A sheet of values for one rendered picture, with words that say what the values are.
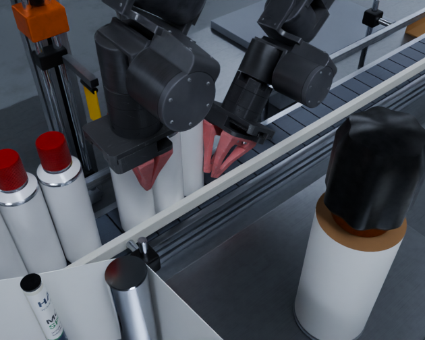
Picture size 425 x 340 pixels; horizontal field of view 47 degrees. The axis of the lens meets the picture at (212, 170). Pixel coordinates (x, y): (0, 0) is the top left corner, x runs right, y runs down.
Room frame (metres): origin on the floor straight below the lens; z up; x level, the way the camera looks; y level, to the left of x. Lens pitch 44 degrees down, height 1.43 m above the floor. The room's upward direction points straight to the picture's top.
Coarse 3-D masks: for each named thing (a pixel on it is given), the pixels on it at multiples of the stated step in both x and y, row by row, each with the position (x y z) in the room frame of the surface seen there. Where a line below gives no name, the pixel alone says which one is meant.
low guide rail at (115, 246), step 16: (416, 64) 0.84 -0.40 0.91; (400, 80) 0.79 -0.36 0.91; (368, 96) 0.73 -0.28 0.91; (336, 112) 0.68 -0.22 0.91; (352, 112) 0.70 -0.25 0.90; (304, 128) 0.64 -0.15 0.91; (320, 128) 0.65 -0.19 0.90; (288, 144) 0.60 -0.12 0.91; (256, 160) 0.56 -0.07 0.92; (272, 160) 0.58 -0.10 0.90; (224, 176) 0.52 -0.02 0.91; (240, 176) 0.53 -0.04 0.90; (208, 192) 0.49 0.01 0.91; (176, 208) 0.46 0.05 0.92; (192, 208) 0.47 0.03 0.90; (144, 224) 0.43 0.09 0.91; (160, 224) 0.44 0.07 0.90; (112, 240) 0.40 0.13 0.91; (128, 240) 0.41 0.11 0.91; (96, 256) 0.38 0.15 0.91; (112, 256) 0.39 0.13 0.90
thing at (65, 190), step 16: (48, 144) 0.40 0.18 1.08; (64, 144) 0.41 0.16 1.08; (48, 160) 0.39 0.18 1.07; (64, 160) 0.40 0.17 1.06; (48, 176) 0.39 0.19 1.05; (64, 176) 0.39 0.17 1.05; (80, 176) 0.40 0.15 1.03; (48, 192) 0.39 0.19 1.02; (64, 192) 0.39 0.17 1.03; (80, 192) 0.40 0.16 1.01; (64, 208) 0.38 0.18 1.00; (80, 208) 0.39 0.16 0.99; (64, 224) 0.38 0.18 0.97; (80, 224) 0.39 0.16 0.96; (64, 240) 0.39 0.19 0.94; (80, 240) 0.39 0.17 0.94; (96, 240) 0.40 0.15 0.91; (80, 256) 0.38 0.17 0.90
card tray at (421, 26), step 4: (420, 20) 1.15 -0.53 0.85; (424, 20) 1.17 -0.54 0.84; (412, 24) 1.13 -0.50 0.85; (416, 24) 1.14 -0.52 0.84; (420, 24) 1.16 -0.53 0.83; (424, 24) 1.16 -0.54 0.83; (408, 28) 1.12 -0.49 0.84; (412, 28) 1.13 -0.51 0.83; (416, 28) 1.13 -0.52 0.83; (420, 28) 1.13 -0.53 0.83; (424, 28) 1.13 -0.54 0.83; (408, 32) 1.11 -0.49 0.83; (412, 32) 1.11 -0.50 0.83; (416, 32) 1.11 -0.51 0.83; (420, 32) 1.11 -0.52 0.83; (424, 32) 1.11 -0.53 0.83; (416, 36) 1.09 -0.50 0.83
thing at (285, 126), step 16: (416, 48) 0.96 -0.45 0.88; (384, 64) 0.89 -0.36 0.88; (400, 64) 0.89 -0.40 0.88; (352, 80) 0.83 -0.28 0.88; (368, 80) 0.83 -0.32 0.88; (384, 80) 0.83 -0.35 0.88; (336, 96) 0.78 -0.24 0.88; (352, 96) 0.78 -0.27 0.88; (384, 96) 0.78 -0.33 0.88; (304, 112) 0.73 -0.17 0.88; (320, 112) 0.73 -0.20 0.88; (272, 128) 0.68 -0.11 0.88; (288, 128) 0.68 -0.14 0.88; (256, 144) 0.64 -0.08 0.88; (272, 144) 0.64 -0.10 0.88; (304, 144) 0.64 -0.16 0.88; (224, 160) 0.60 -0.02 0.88; (240, 160) 0.60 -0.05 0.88; (208, 176) 0.56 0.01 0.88; (256, 176) 0.57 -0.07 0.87; (224, 192) 0.52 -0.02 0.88; (96, 224) 0.46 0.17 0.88; (112, 224) 0.46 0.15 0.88; (176, 224) 0.46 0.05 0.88
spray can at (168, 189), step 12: (180, 132) 0.49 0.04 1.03; (180, 144) 0.49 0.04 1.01; (180, 156) 0.48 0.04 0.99; (168, 168) 0.47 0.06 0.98; (180, 168) 0.48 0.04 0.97; (156, 180) 0.47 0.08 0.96; (168, 180) 0.47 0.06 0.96; (180, 180) 0.48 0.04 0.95; (156, 192) 0.47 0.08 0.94; (168, 192) 0.47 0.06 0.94; (180, 192) 0.48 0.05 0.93; (156, 204) 0.47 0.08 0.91; (168, 204) 0.47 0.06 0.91
